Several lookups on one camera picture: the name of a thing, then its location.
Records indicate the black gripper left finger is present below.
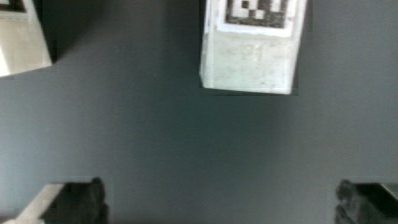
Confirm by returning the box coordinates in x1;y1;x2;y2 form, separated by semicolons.
11;176;111;224

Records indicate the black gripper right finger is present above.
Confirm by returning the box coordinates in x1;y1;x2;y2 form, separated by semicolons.
335;180;398;224

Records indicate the white table leg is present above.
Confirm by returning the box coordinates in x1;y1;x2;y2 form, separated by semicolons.
200;0;308;94
0;0;52;77

